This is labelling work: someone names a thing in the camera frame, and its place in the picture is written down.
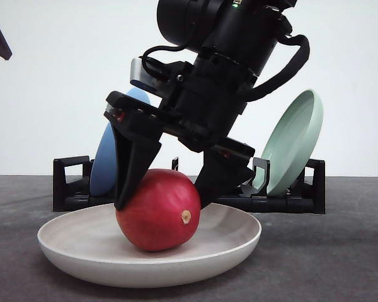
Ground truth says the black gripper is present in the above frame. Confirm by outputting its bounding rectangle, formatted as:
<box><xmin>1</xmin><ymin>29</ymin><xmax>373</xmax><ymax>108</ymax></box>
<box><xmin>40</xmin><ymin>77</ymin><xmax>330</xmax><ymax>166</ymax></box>
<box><xmin>105</xmin><ymin>47</ymin><xmax>258</xmax><ymax>210</ymax></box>

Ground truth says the red pomegranate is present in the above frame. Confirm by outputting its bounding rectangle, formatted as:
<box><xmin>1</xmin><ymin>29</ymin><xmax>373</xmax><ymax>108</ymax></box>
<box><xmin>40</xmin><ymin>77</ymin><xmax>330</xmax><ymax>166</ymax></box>
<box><xmin>116</xmin><ymin>169</ymin><xmax>202</xmax><ymax>252</ymax></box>

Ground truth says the white plate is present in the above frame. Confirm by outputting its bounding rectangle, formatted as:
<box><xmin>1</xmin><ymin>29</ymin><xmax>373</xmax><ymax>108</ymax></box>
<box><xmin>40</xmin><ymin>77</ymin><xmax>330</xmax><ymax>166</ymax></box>
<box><xmin>38</xmin><ymin>203</ymin><xmax>261</xmax><ymax>288</ymax></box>

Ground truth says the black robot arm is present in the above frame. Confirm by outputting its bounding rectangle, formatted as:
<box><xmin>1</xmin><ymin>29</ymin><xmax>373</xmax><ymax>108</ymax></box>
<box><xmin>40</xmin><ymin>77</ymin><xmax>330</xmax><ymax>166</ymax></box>
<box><xmin>104</xmin><ymin>0</ymin><xmax>296</xmax><ymax>209</ymax></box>

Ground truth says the blue plate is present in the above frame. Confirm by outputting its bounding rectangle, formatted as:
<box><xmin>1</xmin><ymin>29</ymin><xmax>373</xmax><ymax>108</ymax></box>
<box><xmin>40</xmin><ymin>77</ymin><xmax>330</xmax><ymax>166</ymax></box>
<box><xmin>90</xmin><ymin>87</ymin><xmax>151</xmax><ymax>197</ymax></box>

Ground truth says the green plate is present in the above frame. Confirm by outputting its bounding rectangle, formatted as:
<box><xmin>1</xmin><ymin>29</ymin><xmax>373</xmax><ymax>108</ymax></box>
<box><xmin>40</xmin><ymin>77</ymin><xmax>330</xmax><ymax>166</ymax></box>
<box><xmin>255</xmin><ymin>89</ymin><xmax>324</xmax><ymax>196</ymax></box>

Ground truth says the black plastic dish rack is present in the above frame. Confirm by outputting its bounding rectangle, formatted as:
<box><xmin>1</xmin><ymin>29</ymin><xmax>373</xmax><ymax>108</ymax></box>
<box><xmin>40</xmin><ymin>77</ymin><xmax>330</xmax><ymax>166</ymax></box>
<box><xmin>54</xmin><ymin>155</ymin><xmax>326</xmax><ymax>214</ymax></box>

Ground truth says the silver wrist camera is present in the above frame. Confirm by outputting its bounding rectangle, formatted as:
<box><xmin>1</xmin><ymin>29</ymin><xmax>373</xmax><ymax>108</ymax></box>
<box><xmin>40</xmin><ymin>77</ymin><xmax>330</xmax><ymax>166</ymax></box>
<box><xmin>130</xmin><ymin>58</ymin><xmax>164</xmax><ymax>98</ymax></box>

